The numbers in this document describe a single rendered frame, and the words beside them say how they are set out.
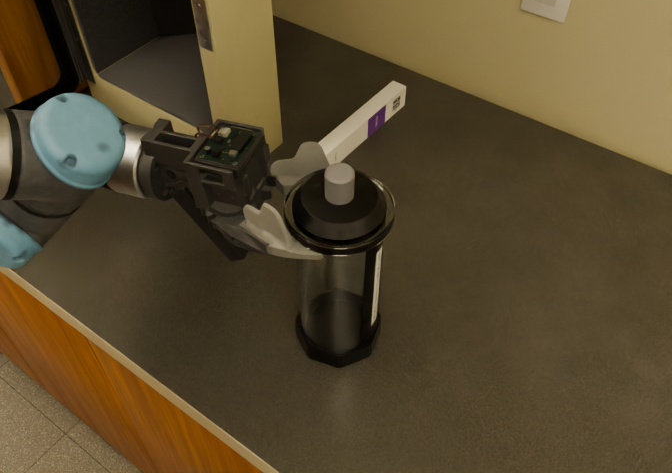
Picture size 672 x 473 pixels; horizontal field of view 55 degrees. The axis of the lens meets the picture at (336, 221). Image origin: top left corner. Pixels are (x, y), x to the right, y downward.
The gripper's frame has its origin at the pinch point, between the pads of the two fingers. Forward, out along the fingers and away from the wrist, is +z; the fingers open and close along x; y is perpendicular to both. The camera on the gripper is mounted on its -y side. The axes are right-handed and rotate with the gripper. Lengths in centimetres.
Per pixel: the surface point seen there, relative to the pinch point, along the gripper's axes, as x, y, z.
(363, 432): -11.1, -20.5, 6.2
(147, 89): 26, -10, -42
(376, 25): 61, -15, -17
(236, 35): 22.7, 4.3, -22.0
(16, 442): -5, -108, -93
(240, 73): 22.5, -1.3, -22.4
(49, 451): -4, -109, -84
